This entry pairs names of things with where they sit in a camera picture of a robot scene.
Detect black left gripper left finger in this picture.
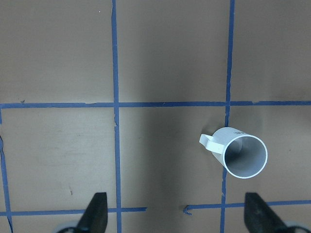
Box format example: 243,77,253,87
77,192,108,233

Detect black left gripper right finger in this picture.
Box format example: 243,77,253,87
243,192,288,233

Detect white HOME mug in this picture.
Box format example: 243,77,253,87
199,127,268,179

